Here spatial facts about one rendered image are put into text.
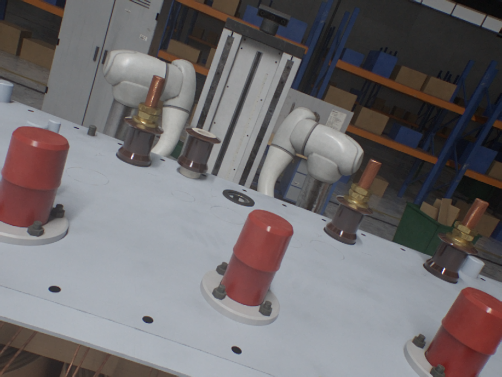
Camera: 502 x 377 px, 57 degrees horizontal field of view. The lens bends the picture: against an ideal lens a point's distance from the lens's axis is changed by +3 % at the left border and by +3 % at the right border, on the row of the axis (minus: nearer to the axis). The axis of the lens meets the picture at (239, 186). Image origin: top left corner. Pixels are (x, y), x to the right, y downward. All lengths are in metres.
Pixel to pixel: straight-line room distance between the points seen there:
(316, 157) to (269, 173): 0.18
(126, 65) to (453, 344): 1.26
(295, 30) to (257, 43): 6.79
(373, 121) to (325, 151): 7.61
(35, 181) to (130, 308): 0.21
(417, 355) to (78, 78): 5.38
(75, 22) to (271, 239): 5.33
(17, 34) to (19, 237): 9.22
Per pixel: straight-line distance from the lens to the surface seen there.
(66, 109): 5.94
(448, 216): 5.52
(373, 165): 1.11
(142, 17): 5.61
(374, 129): 9.24
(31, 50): 9.67
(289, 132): 1.66
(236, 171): 2.03
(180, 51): 8.81
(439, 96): 9.43
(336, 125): 5.96
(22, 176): 0.65
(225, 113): 1.99
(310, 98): 5.86
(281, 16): 1.93
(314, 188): 1.68
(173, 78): 1.65
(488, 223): 10.40
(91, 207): 0.81
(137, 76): 1.62
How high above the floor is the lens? 1.70
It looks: 16 degrees down
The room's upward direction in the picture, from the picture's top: 22 degrees clockwise
